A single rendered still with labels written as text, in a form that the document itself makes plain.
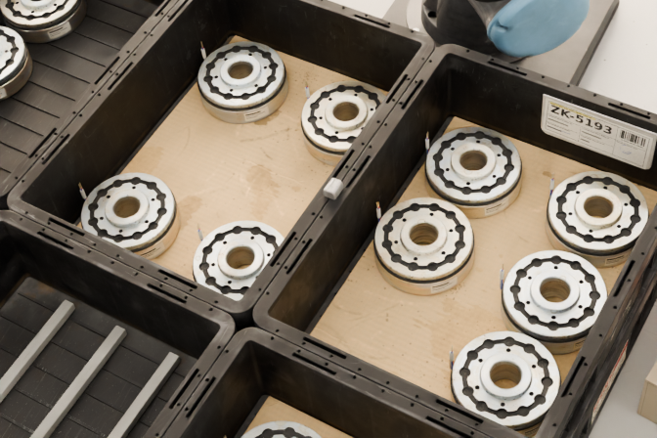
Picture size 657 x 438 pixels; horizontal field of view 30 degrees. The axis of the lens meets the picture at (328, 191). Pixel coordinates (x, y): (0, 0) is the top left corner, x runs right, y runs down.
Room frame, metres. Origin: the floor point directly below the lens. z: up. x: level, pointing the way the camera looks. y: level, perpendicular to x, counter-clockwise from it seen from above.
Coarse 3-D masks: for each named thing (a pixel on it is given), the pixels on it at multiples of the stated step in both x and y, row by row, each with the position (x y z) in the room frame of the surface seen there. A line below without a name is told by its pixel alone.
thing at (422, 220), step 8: (416, 216) 0.74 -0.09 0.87; (424, 216) 0.74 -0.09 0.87; (432, 216) 0.74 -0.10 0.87; (408, 224) 0.74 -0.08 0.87; (416, 224) 0.74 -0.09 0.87; (424, 224) 0.74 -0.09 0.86; (432, 224) 0.73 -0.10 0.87; (440, 224) 0.73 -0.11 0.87; (400, 232) 0.73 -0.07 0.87; (408, 232) 0.73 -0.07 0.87; (440, 232) 0.72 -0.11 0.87; (400, 240) 0.72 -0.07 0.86; (408, 240) 0.72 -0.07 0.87; (440, 240) 0.71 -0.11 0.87; (408, 248) 0.71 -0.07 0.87; (416, 248) 0.70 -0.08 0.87; (424, 248) 0.70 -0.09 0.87; (432, 248) 0.70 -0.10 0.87; (440, 248) 0.70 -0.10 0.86
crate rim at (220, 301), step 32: (192, 0) 1.05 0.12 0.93; (320, 0) 1.02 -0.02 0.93; (160, 32) 1.00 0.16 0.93; (384, 32) 0.96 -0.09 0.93; (416, 32) 0.94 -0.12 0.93; (128, 64) 0.96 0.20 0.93; (416, 64) 0.90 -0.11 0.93; (96, 96) 0.92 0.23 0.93; (352, 160) 0.78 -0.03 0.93; (320, 192) 0.75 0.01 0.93; (64, 224) 0.75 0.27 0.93; (128, 256) 0.70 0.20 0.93; (288, 256) 0.67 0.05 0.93; (192, 288) 0.65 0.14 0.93; (256, 288) 0.64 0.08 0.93
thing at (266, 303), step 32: (480, 64) 0.89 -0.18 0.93; (512, 64) 0.88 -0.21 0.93; (416, 96) 0.85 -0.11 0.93; (576, 96) 0.82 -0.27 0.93; (384, 128) 0.82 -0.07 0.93; (352, 192) 0.74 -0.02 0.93; (320, 224) 0.71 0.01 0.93; (640, 256) 0.62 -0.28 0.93; (256, 320) 0.61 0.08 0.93; (608, 320) 0.55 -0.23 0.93; (320, 352) 0.56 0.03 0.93; (384, 384) 0.52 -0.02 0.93; (576, 384) 0.49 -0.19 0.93; (448, 416) 0.48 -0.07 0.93; (480, 416) 0.48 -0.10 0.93
